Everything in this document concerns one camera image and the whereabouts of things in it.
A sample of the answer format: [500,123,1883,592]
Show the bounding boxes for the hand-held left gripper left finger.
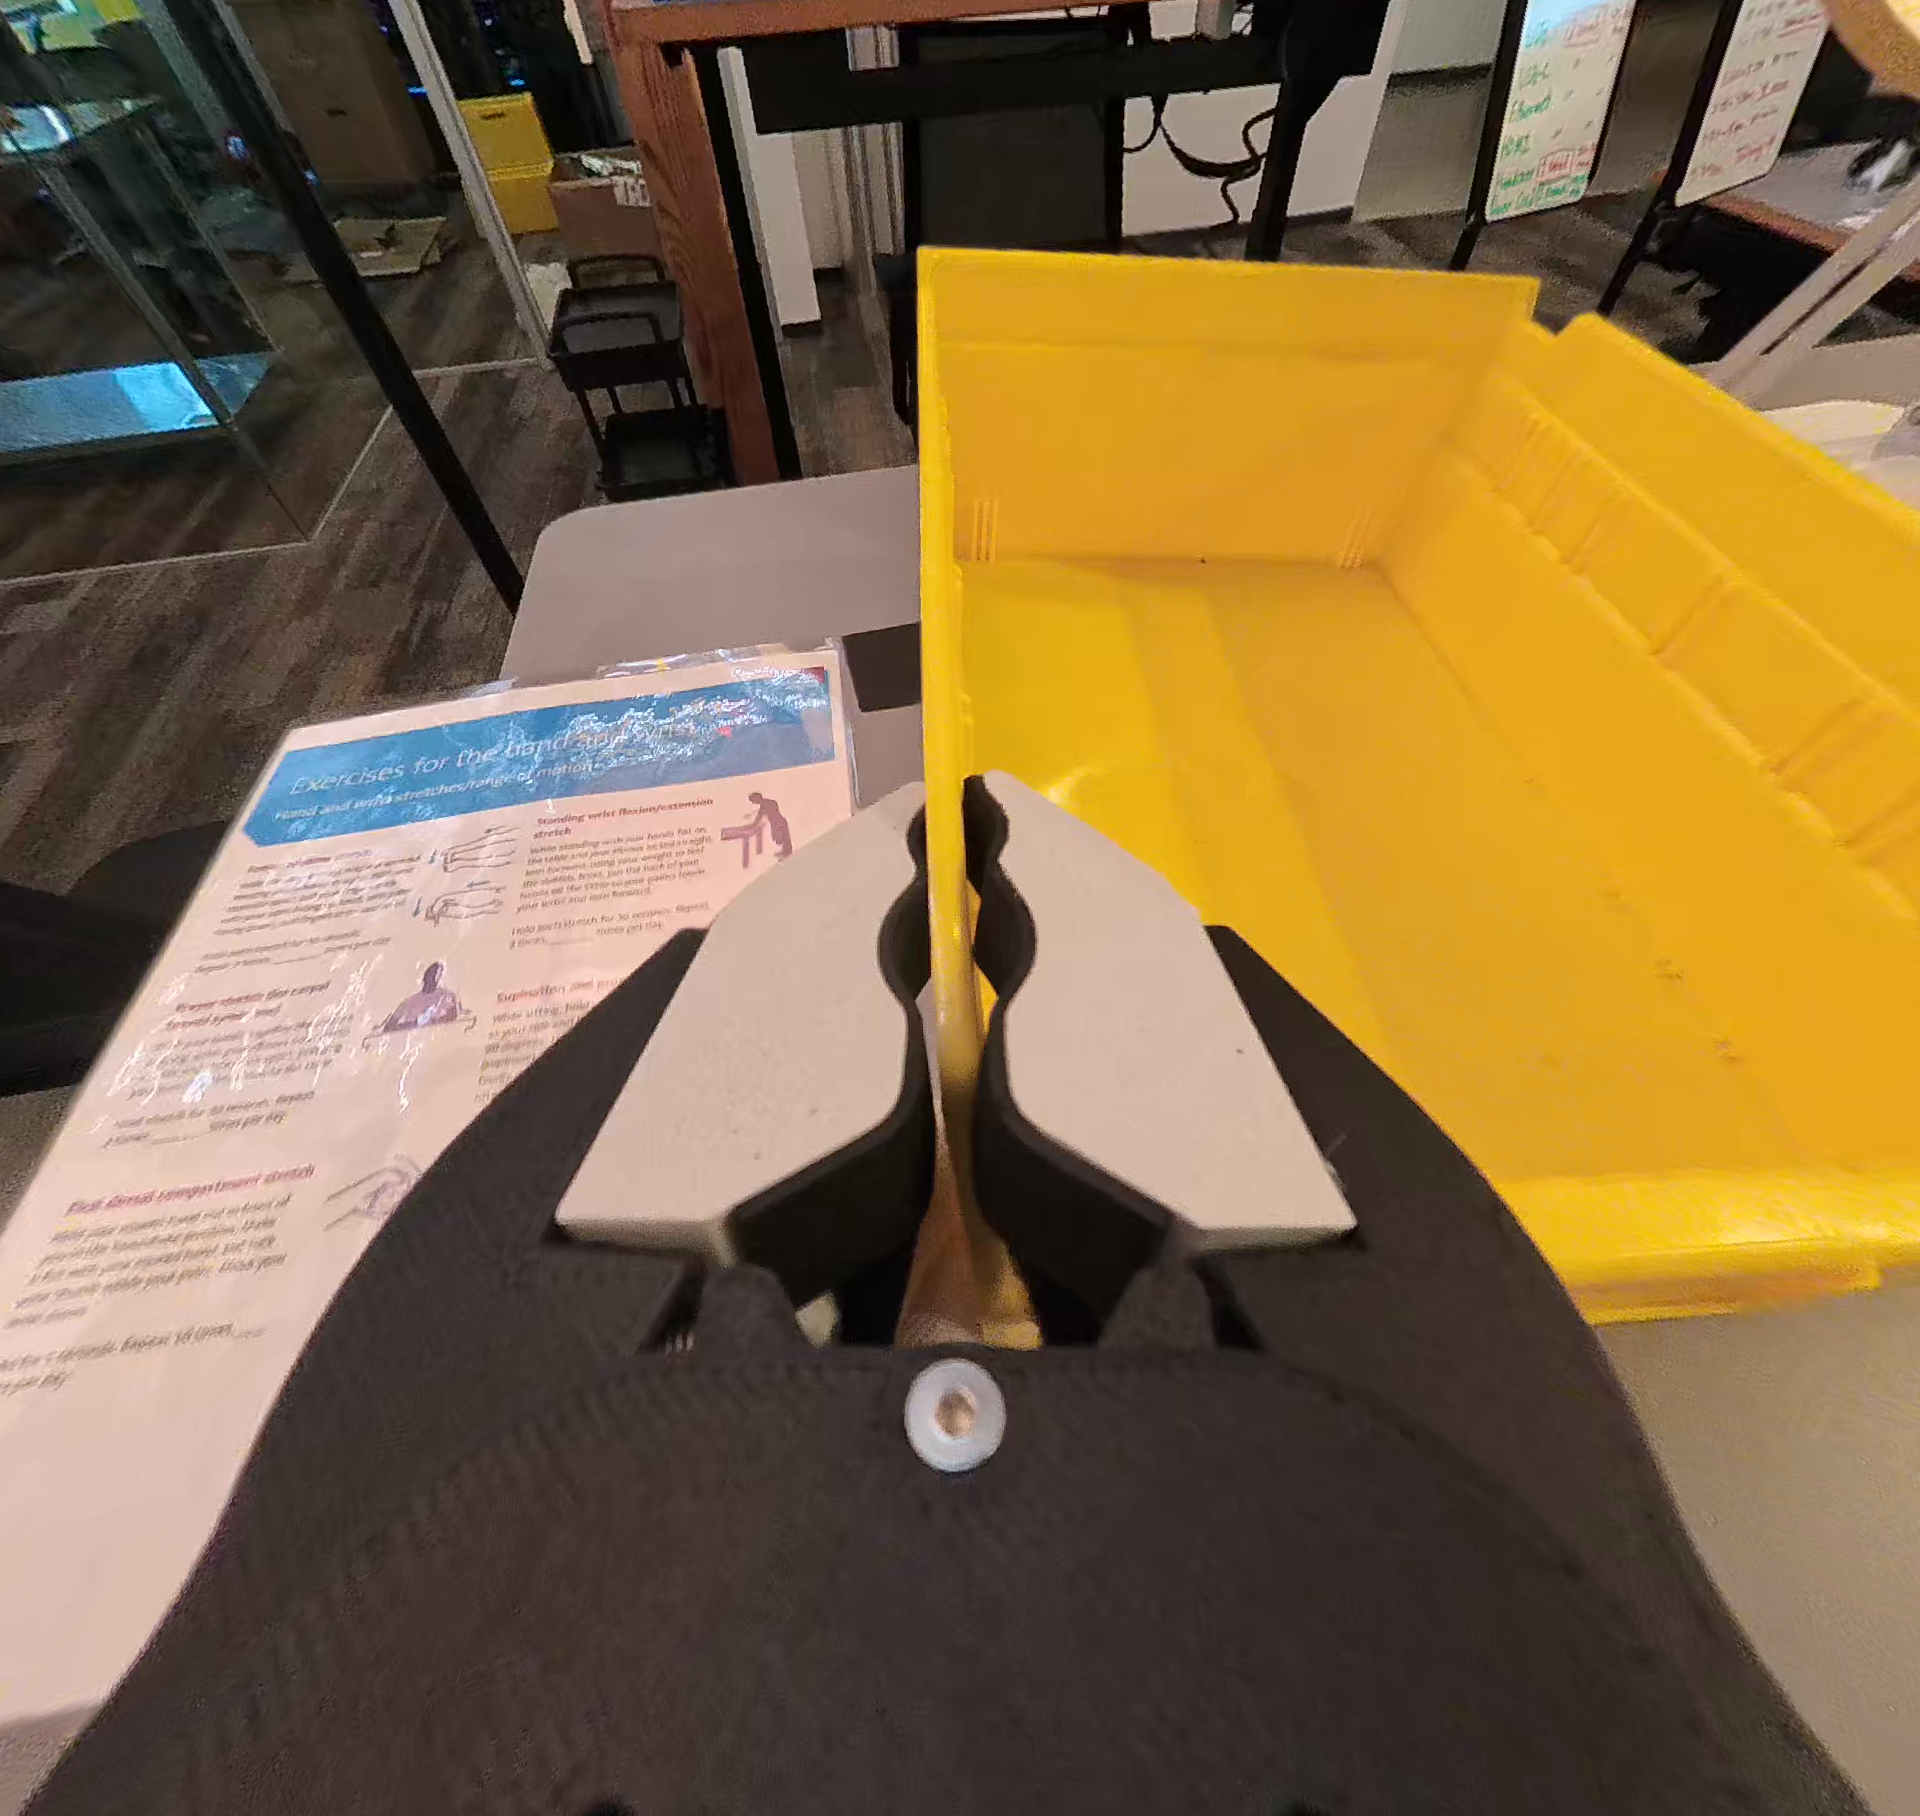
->
[554,780,944,1346]

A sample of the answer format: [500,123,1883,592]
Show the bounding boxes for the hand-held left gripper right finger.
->
[960,772,1362,1346]

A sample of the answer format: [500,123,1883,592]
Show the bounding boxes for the yellow plastic bin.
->
[897,245,1920,1349]

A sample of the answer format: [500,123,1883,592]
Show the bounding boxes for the laminated exercise sheet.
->
[0,642,860,1750]

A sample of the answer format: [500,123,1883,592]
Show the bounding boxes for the black utility cart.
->
[544,254,734,501]

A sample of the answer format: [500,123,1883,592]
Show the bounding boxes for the open cardboard box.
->
[544,150,666,261]

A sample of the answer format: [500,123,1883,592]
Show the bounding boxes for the black computer tower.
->
[913,103,1124,261]

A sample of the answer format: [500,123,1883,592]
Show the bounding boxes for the glass-top metal table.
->
[0,91,368,535]

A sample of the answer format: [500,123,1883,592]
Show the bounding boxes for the yellow crate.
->
[454,91,563,239]

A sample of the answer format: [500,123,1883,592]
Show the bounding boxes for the white board stand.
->
[1712,197,1920,498]

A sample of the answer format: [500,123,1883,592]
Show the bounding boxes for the whiteboard with green writing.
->
[1670,0,1844,210]
[1483,0,1665,224]

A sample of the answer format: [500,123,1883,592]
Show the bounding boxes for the stacked cardboard boxes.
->
[187,0,439,195]

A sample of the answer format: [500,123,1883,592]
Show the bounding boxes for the wooden support post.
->
[574,0,785,485]

